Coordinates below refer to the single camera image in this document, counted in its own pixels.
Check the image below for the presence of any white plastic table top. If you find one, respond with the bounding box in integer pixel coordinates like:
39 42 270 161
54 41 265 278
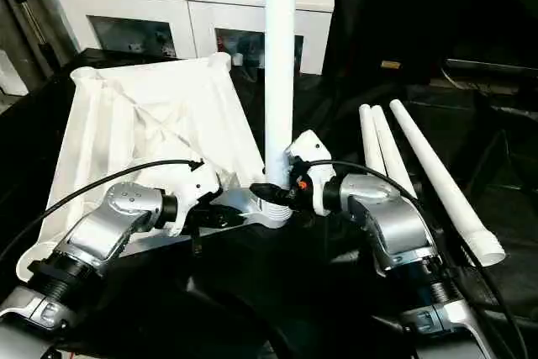
15 52 297 282

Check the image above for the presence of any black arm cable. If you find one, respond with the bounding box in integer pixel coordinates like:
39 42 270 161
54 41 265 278
290 159 529 359
0 159 206 263

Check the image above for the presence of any white plastic table leg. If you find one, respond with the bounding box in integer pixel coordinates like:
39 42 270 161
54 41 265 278
262 0 300 202
359 104 396 182
372 105 419 202
388 98 507 267

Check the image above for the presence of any black bench with silver rail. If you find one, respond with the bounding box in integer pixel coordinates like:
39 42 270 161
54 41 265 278
440 56 538 118

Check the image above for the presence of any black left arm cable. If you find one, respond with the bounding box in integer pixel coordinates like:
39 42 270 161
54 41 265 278
0 159 206 263

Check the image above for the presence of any black plastic mat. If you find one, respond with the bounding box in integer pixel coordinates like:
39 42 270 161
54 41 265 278
0 44 538 359

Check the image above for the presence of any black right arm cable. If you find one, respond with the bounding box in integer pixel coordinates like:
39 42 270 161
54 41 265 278
290 159 529 359

